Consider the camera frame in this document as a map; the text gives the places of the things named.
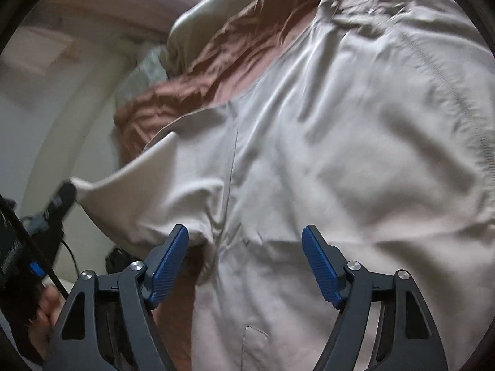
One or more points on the beige large garment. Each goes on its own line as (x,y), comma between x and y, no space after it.
(451,258)

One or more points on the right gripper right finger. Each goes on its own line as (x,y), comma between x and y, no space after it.
(406,338)

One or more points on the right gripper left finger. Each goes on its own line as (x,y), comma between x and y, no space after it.
(107,323)

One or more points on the person's left hand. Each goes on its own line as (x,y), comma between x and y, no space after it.
(51,303)

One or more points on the olive beige duvet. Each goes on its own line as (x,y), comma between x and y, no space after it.
(201,19)

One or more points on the rust brown bedspread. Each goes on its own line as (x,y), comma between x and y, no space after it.
(297,112)

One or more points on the grey green pillow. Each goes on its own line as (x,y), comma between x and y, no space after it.
(148,72)

